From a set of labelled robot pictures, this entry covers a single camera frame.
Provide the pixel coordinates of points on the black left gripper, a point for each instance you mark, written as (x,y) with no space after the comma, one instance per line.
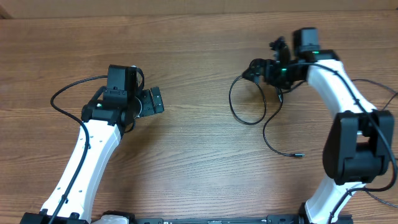
(148,107)

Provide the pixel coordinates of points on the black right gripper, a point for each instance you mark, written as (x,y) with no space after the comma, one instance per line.
(257,65)

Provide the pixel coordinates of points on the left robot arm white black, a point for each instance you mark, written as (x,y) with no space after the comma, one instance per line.
(105,119)

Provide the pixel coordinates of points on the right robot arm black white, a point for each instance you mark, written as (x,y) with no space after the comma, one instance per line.
(359,146)

